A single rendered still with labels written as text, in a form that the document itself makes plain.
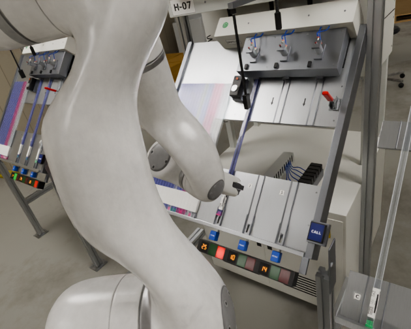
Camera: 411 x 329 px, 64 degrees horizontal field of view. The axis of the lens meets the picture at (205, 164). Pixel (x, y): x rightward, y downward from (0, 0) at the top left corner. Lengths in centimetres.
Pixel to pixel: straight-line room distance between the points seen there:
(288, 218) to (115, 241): 71
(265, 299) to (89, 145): 155
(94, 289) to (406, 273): 167
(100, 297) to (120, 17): 30
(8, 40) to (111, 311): 30
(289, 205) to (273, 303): 85
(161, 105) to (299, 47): 66
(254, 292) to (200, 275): 143
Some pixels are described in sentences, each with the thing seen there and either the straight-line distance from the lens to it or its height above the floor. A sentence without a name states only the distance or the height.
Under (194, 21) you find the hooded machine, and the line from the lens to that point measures 629.
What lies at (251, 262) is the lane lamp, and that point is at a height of 66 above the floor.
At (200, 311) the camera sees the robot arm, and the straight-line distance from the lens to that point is 37.
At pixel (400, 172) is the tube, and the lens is 86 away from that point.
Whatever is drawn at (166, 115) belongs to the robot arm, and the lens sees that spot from 57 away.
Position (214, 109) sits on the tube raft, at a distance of 122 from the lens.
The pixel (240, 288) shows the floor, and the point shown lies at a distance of 184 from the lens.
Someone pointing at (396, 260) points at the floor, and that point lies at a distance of 198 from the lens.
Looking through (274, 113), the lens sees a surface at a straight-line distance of 111.
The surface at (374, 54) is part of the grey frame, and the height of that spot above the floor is 111.
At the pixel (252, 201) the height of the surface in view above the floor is 79.
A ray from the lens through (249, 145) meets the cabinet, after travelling 174.
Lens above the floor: 141
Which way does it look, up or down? 29 degrees down
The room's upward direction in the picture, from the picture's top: 13 degrees counter-clockwise
